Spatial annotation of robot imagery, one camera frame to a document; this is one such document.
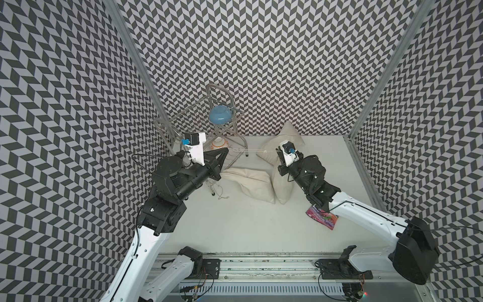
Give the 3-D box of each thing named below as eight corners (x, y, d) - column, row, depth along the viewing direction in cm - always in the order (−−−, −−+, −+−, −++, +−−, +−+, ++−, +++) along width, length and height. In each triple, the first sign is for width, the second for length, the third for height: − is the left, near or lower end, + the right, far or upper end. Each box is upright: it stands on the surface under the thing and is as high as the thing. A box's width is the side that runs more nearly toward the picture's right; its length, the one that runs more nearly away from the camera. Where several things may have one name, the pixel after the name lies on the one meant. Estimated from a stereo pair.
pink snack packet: (304, 216, 90) (305, 213, 87) (308, 205, 94) (309, 202, 91) (333, 230, 86) (335, 228, 83) (336, 218, 89) (338, 215, 87)
